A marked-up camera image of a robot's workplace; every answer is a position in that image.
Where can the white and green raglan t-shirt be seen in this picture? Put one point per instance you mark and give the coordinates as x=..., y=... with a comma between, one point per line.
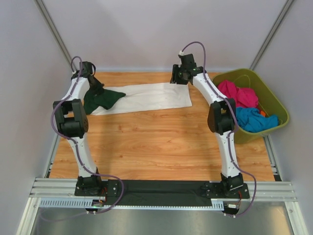
x=137, y=98

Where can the grey slotted cable duct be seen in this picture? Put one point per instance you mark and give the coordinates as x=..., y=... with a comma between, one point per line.
x=88, y=203

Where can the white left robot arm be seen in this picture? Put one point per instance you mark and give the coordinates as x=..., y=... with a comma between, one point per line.
x=69, y=120

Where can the magenta pink t-shirt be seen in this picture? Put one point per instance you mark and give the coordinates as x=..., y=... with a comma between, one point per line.
x=244, y=97

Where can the blue t-shirt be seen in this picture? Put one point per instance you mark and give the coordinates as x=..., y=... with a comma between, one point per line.
x=250, y=120

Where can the aluminium corner frame post left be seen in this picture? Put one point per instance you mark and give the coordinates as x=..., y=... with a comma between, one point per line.
x=54, y=31

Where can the aluminium corner frame post right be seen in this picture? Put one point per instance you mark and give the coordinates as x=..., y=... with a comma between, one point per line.
x=272, y=32

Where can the olive green plastic bin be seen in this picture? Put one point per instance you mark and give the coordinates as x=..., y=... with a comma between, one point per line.
x=268, y=102

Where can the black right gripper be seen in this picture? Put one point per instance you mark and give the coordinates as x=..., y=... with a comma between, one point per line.
x=175, y=79

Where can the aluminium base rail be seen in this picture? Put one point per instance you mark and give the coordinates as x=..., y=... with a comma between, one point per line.
x=265, y=191

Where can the aluminium corner frame post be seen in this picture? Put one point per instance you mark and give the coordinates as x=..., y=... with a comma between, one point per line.
x=272, y=32
x=54, y=31

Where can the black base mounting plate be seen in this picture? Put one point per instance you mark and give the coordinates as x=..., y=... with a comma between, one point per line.
x=186, y=193

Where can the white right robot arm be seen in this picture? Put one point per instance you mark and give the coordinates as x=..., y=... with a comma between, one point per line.
x=221, y=117

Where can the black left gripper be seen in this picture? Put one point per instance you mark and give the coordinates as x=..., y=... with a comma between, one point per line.
x=100, y=86

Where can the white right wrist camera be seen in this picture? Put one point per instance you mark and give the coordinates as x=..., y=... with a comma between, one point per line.
x=182, y=52

